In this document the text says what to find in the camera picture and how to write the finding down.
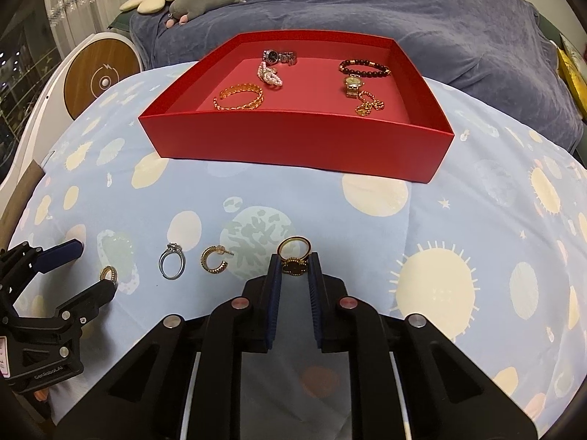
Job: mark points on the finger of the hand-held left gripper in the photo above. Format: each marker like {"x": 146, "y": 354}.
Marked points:
{"x": 87, "y": 295}
{"x": 59, "y": 253}

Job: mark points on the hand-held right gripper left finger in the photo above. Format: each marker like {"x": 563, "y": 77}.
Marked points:
{"x": 274, "y": 302}

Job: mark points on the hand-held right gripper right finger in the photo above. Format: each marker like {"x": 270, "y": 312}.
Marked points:
{"x": 316, "y": 302}

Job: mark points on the gold hoop earring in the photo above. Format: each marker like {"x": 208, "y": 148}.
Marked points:
{"x": 206, "y": 263}
{"x": 108, "y": 275}

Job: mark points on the red cardboard box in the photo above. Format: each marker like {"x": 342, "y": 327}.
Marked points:
{"x": 298, "y": 146}

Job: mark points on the gold braided bangle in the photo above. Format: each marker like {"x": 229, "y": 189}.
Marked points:
{"x": 238, "y": 105}

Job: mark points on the gold wristwatch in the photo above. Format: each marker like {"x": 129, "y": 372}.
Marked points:
{"x": 353, "y": 83}

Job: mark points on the silver wristwatch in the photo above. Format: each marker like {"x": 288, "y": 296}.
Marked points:
{"x": 273, "y": 57}

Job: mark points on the light blue planet print sheet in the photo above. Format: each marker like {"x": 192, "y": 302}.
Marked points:
{"x": 458, "y": 238}

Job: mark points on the round white device wooden face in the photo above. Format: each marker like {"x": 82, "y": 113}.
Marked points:
{"x": 91, "y": 78}

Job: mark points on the white curtain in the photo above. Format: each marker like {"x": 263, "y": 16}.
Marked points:
{"x": 82, "y": 27}

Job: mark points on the grey plush toy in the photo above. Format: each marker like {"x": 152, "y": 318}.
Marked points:
{"x": 206, "y": 2}

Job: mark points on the blue-purple blanket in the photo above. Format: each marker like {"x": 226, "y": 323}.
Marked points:
{"x": 367, "y": 0}

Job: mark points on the yellow cushion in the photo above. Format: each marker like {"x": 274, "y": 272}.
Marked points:
{"x": 573, "y": 73}

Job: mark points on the grey cushion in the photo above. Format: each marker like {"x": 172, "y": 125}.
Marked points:
{"x": 568, "y": 43}

